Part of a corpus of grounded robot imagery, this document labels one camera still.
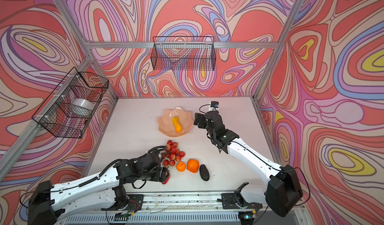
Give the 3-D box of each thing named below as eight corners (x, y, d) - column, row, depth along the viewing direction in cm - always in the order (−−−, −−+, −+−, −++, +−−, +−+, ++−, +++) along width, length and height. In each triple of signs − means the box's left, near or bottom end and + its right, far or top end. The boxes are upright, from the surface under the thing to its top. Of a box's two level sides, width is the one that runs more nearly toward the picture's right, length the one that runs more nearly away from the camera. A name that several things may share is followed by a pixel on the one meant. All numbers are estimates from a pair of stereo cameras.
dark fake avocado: (199, 181, 81) (200, 179, 78) (199, 166, 86) (199, 163, 83) (209, 181, 81) (209, 179, 78) (208, 166, 86) (208, 163, 83)
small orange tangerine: (176, 171, 84) (175, 170, 82) (176, 163, 87) (176, 161, 85) (185, 171, 84) (185, 170, 82) (185, 163, 87) (185, 161, 85)
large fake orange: (186, 172, 84) (186, 170, 80) (187, 162, 88) (186, 159, 84) (199, 172, 84) (199, 170, 80) (198, 162, 88) (199, 159, 84)
